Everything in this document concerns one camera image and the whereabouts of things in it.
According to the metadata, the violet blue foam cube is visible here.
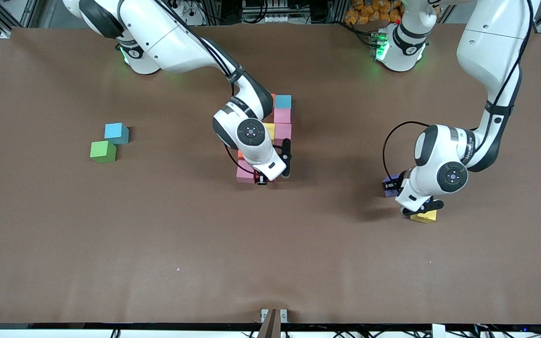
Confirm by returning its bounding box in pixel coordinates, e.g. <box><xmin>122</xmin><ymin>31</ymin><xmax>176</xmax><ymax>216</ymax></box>
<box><xmin>382</xmin><ymin>174</ymin><xmax>405</xmax><ymax>198</ymax></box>

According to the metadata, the brown table mat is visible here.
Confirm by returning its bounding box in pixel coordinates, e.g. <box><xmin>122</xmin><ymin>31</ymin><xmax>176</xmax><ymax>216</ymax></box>
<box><xmin>0</xmin><ymin>23</ymin><xmax>541</xmax><ymax>324</ymax></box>

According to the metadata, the white slotted device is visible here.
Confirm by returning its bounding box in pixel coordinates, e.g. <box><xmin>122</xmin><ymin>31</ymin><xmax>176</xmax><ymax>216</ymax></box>
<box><xmin>242</xmin><ymin>0</ymin><xmax>299</xmax><ymax>23</ymax></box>

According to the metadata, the green foam cube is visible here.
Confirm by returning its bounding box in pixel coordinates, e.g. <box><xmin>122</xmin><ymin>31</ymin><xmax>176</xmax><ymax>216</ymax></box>
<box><xmin>90</xmin><ymin>140</ymin><xmax>116</xmax><ymax>164</ymax></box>

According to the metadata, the orange packets pile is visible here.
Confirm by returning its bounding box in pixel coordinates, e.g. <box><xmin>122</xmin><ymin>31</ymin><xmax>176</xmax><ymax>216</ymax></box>
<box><xmin>344</xmin><ymin>0</ymin><xmax>402</xmax><ymax>24</ymax></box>

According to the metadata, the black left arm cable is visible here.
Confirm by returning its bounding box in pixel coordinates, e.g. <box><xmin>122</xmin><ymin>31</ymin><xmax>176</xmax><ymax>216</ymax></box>
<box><xmin>382</xmin><ymin>0</ymin><xmax>534</xmax><ymax>179</ymax></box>

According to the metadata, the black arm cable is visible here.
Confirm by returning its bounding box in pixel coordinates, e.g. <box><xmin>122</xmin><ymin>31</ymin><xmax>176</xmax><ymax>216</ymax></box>
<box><xmin>155</xmin><ymin>0</ymin><xmax>255</xmax><ymax>175</ymax></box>
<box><xmin>382</xmin><ymin>0</ymin><xmax>534</xmax><ymax>179</ymax></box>

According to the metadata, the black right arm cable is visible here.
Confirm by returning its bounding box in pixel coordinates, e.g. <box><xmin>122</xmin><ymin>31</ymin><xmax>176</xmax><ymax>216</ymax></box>
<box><xmin>155</xmin><ymin>0</ymin><xmax>255</xmax><ymax>175</ymax></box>

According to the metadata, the metal bracket with brown post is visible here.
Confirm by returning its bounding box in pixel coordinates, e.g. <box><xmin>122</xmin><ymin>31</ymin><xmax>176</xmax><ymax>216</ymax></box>
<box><xmin>260</xmin><ymin>308</ymin><xmax>288</xmax><ymax>338</ymax></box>

